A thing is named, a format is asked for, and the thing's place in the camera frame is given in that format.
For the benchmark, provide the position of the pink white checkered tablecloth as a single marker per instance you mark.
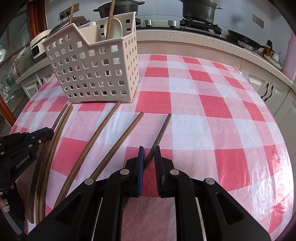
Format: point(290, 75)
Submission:
point(247, 158)

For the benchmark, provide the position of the red wooden glass door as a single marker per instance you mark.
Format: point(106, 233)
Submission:
point(16, 57)

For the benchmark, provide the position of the wall switch plate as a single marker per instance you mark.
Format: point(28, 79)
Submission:
point(258, 21)

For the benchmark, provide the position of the silver rice cooker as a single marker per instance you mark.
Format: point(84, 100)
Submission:
point(78, 21)

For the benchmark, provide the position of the black frying pan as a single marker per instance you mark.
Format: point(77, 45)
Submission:
point(244, 41)

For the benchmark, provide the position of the wall power outlet strip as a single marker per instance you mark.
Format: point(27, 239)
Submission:
point(66, 13)

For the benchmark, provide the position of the white small cooker appliance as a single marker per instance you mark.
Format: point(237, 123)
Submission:
point(37, 47)

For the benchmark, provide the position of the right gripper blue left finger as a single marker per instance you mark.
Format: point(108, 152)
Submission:
point(140, 169)

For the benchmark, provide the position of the white lower cabinets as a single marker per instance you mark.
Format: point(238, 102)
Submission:
point(174, 78)

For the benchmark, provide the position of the large white ceramic spoon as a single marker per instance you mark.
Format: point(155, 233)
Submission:
point(116, 29)

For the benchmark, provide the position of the white perforated utensil basket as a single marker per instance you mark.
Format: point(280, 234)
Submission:
point(91, 68)

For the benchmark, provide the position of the black casserole pot with lid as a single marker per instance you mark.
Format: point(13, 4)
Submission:
point(120, 7)

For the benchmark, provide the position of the condiment bottles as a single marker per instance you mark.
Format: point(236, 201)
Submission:
point(268, 51)

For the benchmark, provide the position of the black glass gas stove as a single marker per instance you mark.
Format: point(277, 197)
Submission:
point(186, 25)

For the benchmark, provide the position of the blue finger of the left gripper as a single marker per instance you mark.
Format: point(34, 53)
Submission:
point(41, 134)
point(36, 142)

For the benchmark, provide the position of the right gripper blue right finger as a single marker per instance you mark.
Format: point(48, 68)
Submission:
point(158, 166)

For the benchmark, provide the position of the person left hand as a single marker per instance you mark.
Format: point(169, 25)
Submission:
point(2, 203)

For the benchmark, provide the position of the pink thermos bottle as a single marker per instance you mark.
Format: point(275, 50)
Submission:
point(289, 63)

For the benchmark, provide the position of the small plate with food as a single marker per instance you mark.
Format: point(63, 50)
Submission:
point(274, 63)

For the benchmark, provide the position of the tall black stock pot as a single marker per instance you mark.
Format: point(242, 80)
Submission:
point(200, 10)

